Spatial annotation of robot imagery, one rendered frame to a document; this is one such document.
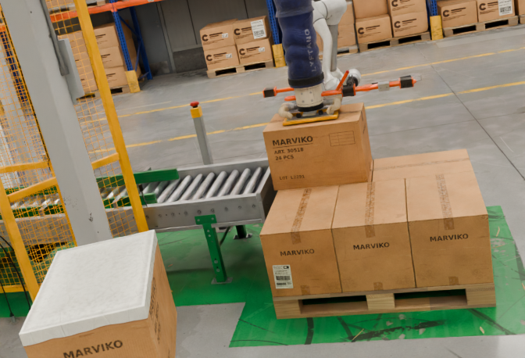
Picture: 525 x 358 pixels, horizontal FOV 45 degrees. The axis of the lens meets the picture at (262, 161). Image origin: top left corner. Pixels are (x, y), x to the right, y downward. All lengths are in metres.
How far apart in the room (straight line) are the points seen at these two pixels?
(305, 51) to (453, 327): 1.76
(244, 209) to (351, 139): 0.79
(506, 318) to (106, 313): 2.16
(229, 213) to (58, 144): 1.22
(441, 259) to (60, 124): 2.06
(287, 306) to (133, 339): 1.67
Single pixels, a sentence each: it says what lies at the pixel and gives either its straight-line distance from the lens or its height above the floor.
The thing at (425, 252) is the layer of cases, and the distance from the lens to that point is 3.44.
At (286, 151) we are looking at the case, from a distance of 3.91.
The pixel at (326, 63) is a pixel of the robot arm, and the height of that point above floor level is 1.19.
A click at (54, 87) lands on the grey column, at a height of 1.56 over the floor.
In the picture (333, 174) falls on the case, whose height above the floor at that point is 0.61.
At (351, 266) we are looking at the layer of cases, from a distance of 3.50.
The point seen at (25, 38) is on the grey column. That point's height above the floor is 1.82.
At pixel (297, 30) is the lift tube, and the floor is 1.51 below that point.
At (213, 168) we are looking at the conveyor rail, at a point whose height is 0.58.
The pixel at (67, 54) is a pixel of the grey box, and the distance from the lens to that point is 3.33.
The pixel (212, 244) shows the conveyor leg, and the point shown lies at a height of 0.29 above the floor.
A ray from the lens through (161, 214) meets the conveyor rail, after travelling 4.12.
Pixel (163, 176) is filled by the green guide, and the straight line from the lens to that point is 4.64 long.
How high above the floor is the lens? 2.00
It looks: 18 degrees down
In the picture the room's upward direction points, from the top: 12 degrees counter-clockwise
